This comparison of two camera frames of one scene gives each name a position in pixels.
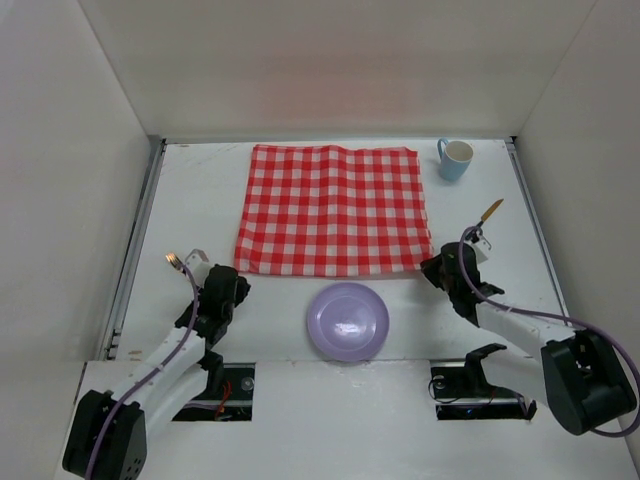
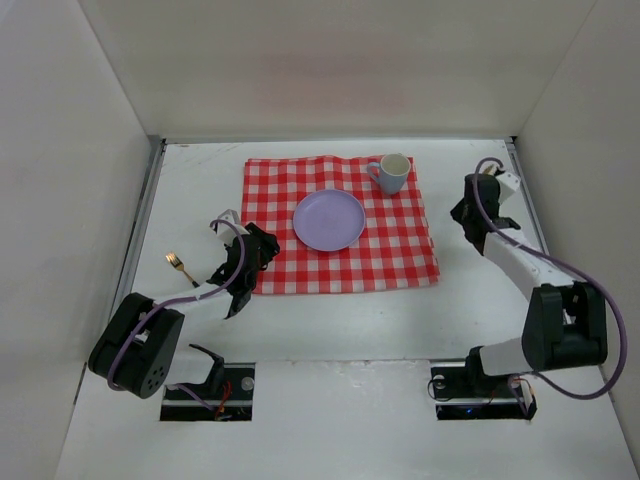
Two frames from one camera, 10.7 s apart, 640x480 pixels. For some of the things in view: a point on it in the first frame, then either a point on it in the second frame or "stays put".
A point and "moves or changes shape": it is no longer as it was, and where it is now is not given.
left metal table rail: x=110 y=349 stays put
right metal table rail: x=512 y=147 stays put
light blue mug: x=455 y=160 -> x=393 y=171
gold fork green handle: x=172 y=257 stays put
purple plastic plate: x=348 y=322 -> x=328 y=220
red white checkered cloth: x=331 y=211 moves or changes shape
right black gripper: x=432 y=267 -> x=470 y=211
